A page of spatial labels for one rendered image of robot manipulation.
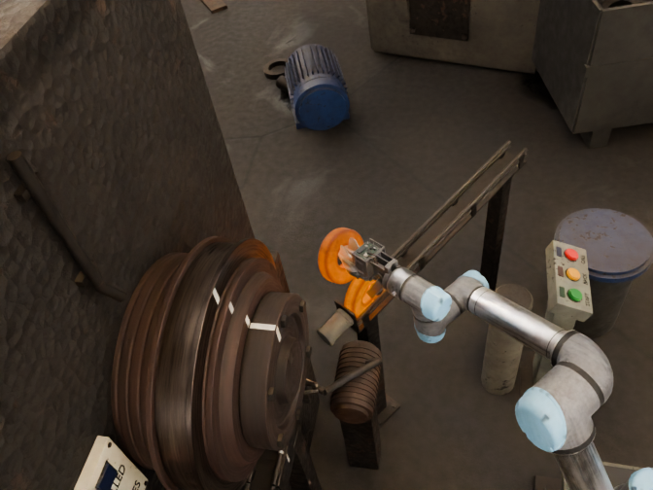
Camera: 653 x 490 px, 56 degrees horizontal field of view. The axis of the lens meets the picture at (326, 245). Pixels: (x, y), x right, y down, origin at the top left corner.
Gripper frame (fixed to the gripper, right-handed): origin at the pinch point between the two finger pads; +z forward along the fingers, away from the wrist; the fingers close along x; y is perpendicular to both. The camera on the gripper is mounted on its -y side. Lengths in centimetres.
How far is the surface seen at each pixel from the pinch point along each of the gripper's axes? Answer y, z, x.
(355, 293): -6.7, -9.1, 4.9
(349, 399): -31.2, -17.9, 20.4
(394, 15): -35, 141, -174
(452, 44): -51, 110, -188
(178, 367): 44, -34, 60
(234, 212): 26.0, 8.2, 22.8
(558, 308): -25, -46, -38
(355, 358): -30.2, -10.2, 10.0
